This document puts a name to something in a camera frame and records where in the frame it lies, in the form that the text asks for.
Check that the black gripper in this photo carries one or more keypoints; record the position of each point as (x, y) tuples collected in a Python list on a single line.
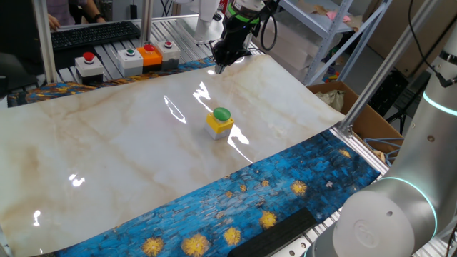
[(237, 35)]

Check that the yellow box green mushroom button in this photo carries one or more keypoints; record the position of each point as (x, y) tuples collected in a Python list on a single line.
[(219, 123)]

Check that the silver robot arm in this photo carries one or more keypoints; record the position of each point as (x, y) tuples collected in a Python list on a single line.
[(392, 214)]

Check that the white box small red button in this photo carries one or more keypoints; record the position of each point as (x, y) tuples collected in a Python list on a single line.
[(169, 53)]

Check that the orange box red button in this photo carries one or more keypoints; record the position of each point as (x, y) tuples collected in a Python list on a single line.
[(150, 57)]

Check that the white box small green button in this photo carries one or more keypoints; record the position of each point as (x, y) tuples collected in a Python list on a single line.
[(130, 62)]

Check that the white box red mushroom button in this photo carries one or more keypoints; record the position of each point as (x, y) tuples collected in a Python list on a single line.
[(89, 68)]

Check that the person hand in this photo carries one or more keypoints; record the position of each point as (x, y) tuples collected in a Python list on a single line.
[(53, 23)]

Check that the white machine base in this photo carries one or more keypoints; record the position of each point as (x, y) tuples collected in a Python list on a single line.
[(205, 25)]

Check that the grey metal shelf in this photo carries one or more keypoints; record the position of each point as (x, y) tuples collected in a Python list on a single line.
[(310, 19)]

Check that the colourful toy blocks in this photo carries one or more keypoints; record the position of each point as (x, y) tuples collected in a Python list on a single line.
[(331, 76)]

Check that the crumpled beige bag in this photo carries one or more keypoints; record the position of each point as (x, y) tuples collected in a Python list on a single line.
[(332, 98)]

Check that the pink paper scrap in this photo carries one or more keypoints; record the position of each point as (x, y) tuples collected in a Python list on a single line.
[(335, 16)]

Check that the glossy marble pattern sheet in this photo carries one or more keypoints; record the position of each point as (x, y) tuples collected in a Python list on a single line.
[(125, 142)]

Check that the black keyboard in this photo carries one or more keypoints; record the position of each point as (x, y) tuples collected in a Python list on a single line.
[(93, 34)]

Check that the blue starry painting cloth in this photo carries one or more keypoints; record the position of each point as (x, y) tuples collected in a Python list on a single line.
[(250, 200)]

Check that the open cardboard box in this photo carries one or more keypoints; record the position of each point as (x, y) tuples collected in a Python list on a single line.
[(371, 121)]

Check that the person in purple shirt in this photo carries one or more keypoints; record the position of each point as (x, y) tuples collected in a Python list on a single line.
[(68, 10)]

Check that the large cardboard box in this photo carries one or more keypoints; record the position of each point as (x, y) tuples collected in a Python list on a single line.
[(392, 32)]

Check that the black foam block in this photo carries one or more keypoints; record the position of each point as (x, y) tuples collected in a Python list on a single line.
[(275, 233)]

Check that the silver robot mounting plate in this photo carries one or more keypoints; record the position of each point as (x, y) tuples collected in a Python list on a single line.
[(296, 248)]

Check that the aluminium frame bar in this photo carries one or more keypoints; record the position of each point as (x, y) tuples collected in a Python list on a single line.
[(171, 18)]

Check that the aluminium frame post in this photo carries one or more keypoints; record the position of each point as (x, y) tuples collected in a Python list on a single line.
[(385, 68), (146, 21), (44, 43)]

